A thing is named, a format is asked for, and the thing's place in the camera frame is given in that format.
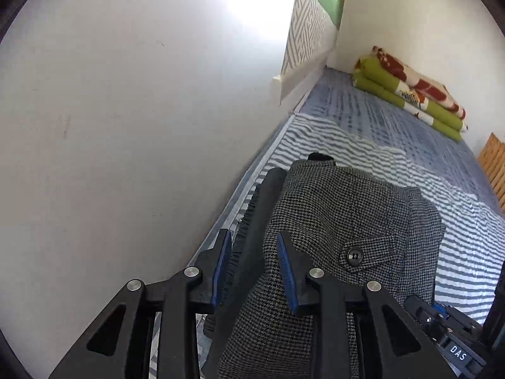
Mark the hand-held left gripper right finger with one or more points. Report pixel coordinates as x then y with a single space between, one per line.
287 272

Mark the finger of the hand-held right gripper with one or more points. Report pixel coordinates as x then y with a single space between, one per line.
424 312

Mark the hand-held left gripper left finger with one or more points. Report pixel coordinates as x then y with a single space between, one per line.
221 268

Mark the grey houndstooth pants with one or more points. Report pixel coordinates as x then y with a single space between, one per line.
355 213

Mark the grey white striped blanket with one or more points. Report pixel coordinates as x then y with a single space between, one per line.
453 244

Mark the wooden slatted headboard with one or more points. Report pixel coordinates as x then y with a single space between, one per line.
493 162

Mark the blue patterned bed sheet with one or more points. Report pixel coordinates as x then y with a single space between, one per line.
394 126

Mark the white window ledge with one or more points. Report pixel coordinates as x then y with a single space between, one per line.
292 83

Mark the green floral folded quilt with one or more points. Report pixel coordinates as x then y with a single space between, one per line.
378 83

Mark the grey patterned wall panel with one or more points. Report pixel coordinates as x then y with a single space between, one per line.
307 27

